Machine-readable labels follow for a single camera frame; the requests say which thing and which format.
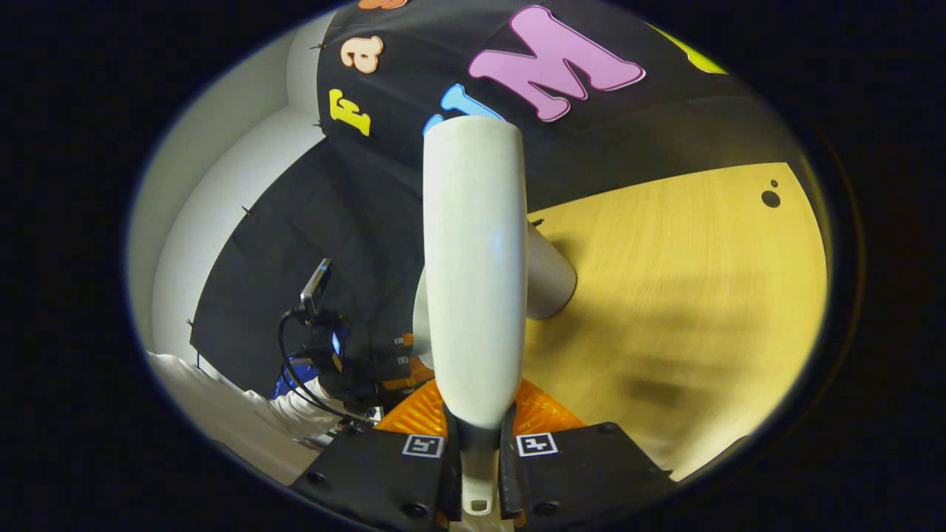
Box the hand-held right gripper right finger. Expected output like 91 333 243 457
497 378 675 524

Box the small grey broom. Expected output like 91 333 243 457
422 114 528 516

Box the grey dustpan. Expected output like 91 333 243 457
412 267 434 363

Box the black cable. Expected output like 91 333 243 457
276 309 375 428

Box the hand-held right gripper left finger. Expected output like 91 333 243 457
290 377 464 531

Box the white garbage bin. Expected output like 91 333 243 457
523 219 578 322

